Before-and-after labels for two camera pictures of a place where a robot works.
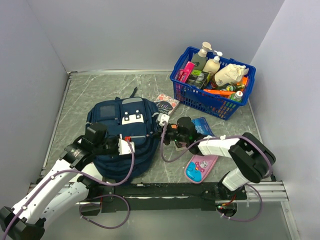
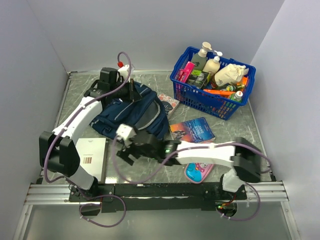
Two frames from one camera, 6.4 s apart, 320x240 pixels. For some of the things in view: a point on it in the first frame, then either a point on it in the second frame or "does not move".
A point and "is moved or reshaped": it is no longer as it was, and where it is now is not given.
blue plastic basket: x=217 y=106 does not move
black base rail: x=163 y=197 does not move
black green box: x=197 y=78 does not move
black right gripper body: x=173 y=134 → x=137 y=151
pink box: x=185 y=73 does not move
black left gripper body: x=109 y=146 → x=122 y=91
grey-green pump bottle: x=199 y=58 does not move
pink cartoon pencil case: x=199 y=167 does not move
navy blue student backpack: x=133 y=121 is moved or reshaped
